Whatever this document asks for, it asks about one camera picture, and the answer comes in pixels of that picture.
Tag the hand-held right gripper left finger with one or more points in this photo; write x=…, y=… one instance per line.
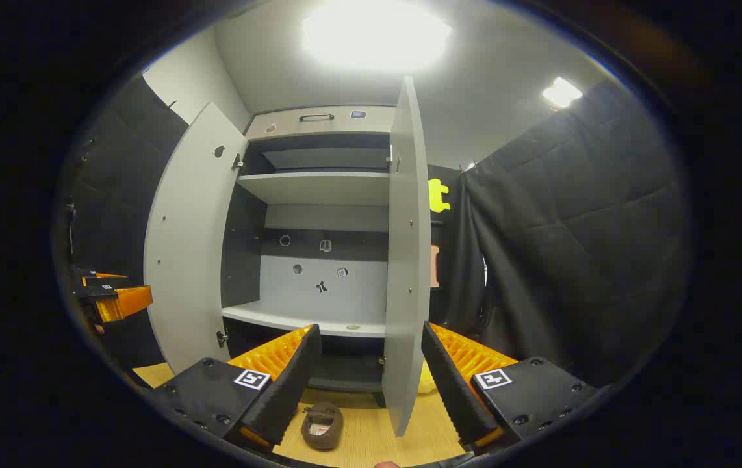
x=290, y=383

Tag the small ceiling light panel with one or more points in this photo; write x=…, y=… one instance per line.
x=562, y=92

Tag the grey cabinet door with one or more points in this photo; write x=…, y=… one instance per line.
x=407, y=260
x=189, y=247

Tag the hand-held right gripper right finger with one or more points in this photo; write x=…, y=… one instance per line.
x=452, y=383

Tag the black backdrop cloth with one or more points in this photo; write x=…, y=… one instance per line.
x=572, y=247

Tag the large ceiling light panel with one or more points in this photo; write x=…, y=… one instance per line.
x=377, y=32

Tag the grey shoe cabinet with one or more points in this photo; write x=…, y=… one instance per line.
x=319, y=188

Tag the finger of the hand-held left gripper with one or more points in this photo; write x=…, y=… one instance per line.
x=127, y=302
x=108, y=278

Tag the brown fuzzy shoe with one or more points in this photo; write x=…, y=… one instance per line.
x=322, y=426

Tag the metal door hinge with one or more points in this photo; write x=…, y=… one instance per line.
x=221, y=338
x=392, y=159
x=237, y=161

